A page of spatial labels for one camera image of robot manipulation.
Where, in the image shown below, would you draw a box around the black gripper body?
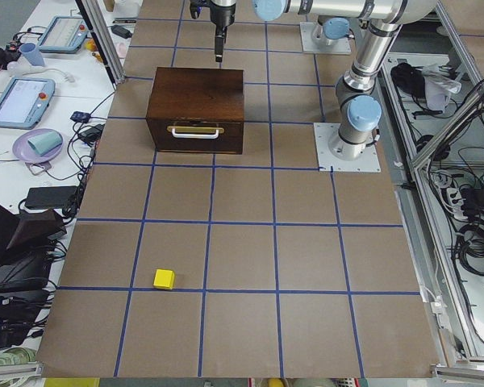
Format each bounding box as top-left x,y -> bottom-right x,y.
210,0 -> 236,28

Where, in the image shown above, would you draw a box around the wooden drawer with white handle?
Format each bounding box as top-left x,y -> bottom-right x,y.
146,119 -> 244,154

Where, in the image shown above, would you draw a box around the yellow block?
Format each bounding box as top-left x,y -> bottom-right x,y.
153,268 -> 175,290

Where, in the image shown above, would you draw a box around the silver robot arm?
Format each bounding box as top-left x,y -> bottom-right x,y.
252,0 -> 436,161
205,1 -> 349,63

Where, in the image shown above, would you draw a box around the dark wooden drawer box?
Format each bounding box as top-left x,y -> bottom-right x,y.
145,66 -> 245,156

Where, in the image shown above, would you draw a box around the dark wooden wedge block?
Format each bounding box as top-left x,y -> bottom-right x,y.
6,209 -> 66,251

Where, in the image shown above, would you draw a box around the black power brick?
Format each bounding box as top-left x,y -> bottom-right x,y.
111,25 -> 132,39

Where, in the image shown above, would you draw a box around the blue teach pendant far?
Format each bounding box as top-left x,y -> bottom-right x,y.
38,16 -> 88,54

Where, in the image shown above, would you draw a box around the blue teach pendant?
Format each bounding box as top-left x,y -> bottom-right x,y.
38,16 -> 88,54
0,77 -> 56,130

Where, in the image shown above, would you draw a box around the small blue black device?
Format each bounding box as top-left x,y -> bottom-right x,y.
70,110 -> 91,123

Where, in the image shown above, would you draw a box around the light blue plastic cup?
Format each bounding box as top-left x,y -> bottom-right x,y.
19,43 -> 45,67

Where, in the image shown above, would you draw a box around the green cup on plate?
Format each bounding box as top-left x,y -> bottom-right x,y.
27,129 -> 63,156

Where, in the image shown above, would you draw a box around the blue teach pendant near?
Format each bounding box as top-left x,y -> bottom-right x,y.
0,77 -> 56,130

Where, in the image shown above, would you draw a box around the purple plate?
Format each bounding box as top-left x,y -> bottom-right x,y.
12,128 -> 63,164

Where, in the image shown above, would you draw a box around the black power adapter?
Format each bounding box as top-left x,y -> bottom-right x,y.
24,185 -> 77,210

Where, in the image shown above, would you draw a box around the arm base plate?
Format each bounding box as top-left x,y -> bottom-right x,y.
314,123 -> 381,173
300,22 -> 352,55

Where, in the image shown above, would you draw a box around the aluminium frame post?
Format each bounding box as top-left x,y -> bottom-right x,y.
75,0 -> 125,85

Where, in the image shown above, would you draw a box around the coiled black cables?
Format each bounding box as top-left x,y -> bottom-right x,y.
451,223 -> 484,277

